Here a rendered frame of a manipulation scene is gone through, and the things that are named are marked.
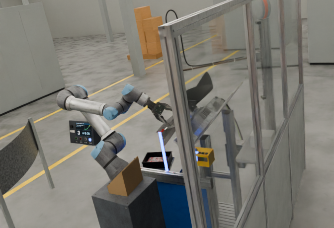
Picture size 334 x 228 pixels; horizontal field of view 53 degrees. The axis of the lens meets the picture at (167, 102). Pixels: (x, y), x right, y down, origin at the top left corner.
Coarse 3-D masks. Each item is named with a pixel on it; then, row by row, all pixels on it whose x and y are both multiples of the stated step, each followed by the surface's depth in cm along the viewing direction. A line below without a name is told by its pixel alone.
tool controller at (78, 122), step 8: (72, 120) 273; (80, 120) 271; (72, 128) 273; (80, 128) 269; (88, 128) 264; (72, 136) 274; (80, 136) 270; (88, 136) 265; (96, 136) 266; (88, 144) 266; (96, 144) 266
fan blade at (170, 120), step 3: (171, 117) 263; (168, 120) 261; (171, 120) 258; (171, 123) 253; (162, 126) 258; (165, 126) 254; (168, 126) 251; (174, 126) 245; (159, 129) 256; (156, 132) 256
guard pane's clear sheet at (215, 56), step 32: (256, 0) 186; (288, 0) 269; (192, 32) 115; (224, 32) 142; (256, 32) 187; (288, 32) 272; (192, 64) 116; (224, 64) 143; (256, 64) 189; (288, 64) 275; (192, 96) 116; (224, 96) 144; (288, 96) 279; (192, 128) 117; (224, 128) 145; (224, 160) 146; (256, 160) 194; (224, 192) 147; (224, 224) 148
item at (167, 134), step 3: (168, 129) 282; (171, 129) 279; (174, 129) 277; (162, 132) 293; (165, 132) 285; (168, 132) 281; (171, 132) 278; (162, 135) 289; (165, 135) 283; (168, 135) 279; (171, 135) 276; (165, 138) 281; (168, 138) 277; (165, 141) 279; (165, 144) 276
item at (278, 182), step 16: (288, 144) 277; (272, 160) 225; (288, 160) 279; (304, 160) 365; (272, 176) 226; (288, 176) 280; (272, 192) 227; (288, 192) 282; (256, 208) 191; (272, 208) 228; (288, 208) 284; (256, 224) 192; (272, 224) 230; (288, 224) 286
